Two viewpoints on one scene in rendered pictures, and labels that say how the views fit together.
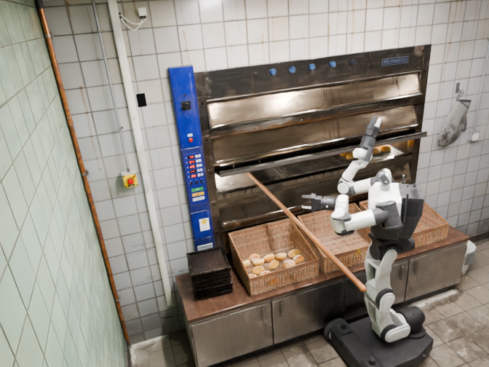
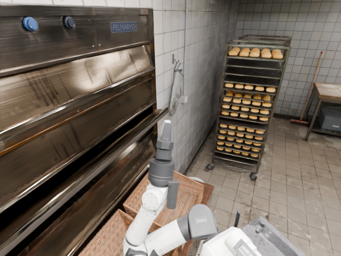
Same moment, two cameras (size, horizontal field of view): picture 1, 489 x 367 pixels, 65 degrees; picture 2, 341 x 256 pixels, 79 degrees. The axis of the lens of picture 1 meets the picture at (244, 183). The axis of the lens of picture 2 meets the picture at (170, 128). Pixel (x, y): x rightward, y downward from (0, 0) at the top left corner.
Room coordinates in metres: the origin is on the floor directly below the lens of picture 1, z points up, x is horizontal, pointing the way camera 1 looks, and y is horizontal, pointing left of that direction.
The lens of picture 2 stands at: (2.03, -0.45, 2.08)
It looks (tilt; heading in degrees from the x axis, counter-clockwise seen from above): 29 degrees down; 312
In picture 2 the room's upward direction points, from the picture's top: straight up
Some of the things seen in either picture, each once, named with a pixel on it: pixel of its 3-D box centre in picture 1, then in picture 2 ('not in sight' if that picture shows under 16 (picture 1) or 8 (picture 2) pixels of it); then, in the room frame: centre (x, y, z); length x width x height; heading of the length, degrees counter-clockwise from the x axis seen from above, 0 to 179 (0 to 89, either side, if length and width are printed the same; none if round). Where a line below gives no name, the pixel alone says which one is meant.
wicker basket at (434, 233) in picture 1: (402, 219); (167, 200); (2.86, -1.32, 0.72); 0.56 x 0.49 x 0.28; 109
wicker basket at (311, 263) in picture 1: (272, 253); not in sight; (2.51, -0.17, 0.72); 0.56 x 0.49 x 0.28; 108
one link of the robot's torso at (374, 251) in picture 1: (391, 243); not in sight; (2.11, -0.93, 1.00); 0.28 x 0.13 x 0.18; 108
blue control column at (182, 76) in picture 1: (178, 170); not in sight; (3.51, 0.63, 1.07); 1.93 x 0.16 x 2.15; 17
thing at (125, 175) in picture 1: (129, 178); not in sight; (2.45, 0.78, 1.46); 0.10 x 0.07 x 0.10; 107
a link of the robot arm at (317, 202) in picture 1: (320, 203); not in sight; (2.22, -0.48, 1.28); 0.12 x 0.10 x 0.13; 72
